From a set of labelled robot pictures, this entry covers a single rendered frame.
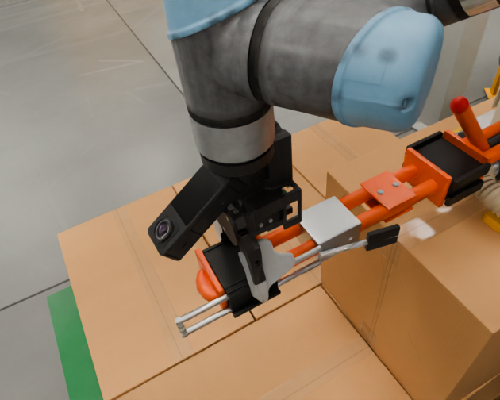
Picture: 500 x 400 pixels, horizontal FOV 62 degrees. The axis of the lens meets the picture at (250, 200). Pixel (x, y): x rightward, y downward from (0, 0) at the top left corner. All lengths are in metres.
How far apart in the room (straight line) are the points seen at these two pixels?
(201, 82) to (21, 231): 2.14
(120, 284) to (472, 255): 0.90
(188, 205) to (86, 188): 2.06
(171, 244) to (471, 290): 0.47
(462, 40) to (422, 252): 1.70
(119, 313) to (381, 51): 1.04
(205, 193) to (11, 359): 1.64
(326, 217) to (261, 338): 0.57
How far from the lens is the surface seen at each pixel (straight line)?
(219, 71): 0.31
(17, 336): 2.02
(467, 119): 0.64
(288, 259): 0.49
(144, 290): 1.22
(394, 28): 0.27
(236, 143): 0.35
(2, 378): 1.96
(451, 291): 0.71
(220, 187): 0.40
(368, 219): 0.59
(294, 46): 0.28
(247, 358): 1.06
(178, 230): 0.42
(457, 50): 2.35
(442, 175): 0.64
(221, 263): 0.52
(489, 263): 0.76
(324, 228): 0.56
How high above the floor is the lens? 1.52
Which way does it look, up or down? 46 degrees down
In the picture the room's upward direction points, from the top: 7 degrees counter-clockwise
